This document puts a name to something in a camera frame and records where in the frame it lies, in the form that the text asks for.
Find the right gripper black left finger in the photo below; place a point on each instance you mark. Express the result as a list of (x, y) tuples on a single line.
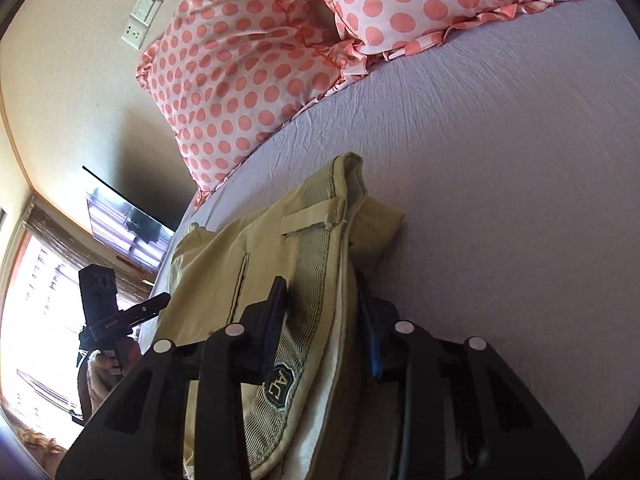
[(138, 432)]

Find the bright window with wooden frame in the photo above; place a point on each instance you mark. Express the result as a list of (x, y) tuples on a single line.
[(42, 315)]

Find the person's left hand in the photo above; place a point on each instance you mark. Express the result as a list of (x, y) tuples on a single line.
[(99, 373)]

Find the white wall switch socket plate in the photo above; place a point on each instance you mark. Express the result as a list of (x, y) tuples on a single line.
[(139, 21)]

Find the wall-mounted black television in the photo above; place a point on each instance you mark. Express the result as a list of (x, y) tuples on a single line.
[(122, 226)]

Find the left pink polka-dot pillow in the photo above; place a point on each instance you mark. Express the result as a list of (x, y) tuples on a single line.
[(228, 74)]

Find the khaki tan pants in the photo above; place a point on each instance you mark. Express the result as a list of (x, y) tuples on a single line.
[(318, 237)]

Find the lavender bed sheet mattress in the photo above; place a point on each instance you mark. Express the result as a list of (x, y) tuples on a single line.
[(513, 153)]

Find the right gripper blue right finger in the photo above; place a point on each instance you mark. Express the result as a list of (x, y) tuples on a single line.
[(462, 411)]

